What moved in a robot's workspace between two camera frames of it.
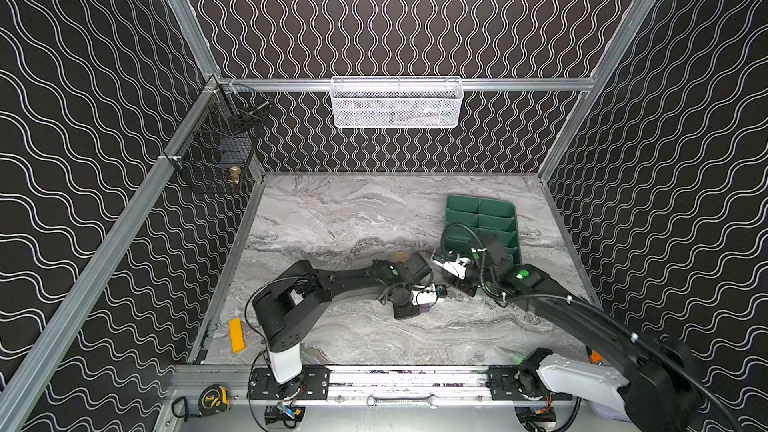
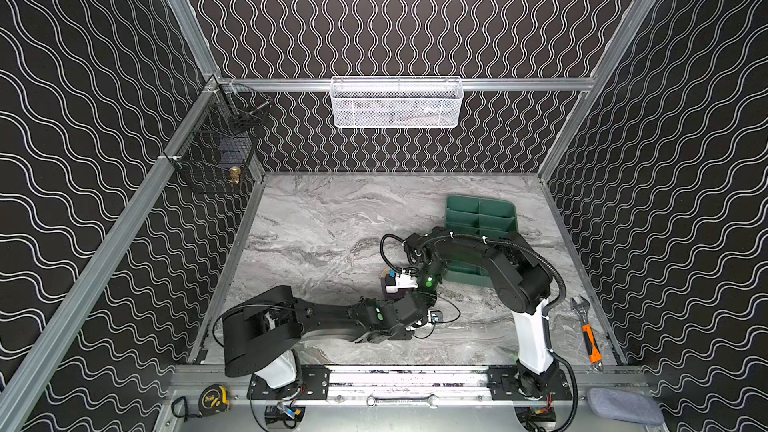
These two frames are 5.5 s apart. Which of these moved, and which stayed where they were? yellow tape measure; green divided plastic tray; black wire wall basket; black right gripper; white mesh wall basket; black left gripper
Moved: black left gripper; black right gripper
Stayed: black wire wall basket; yellow tape measure; green divided plastic tray; white mesh wall basket
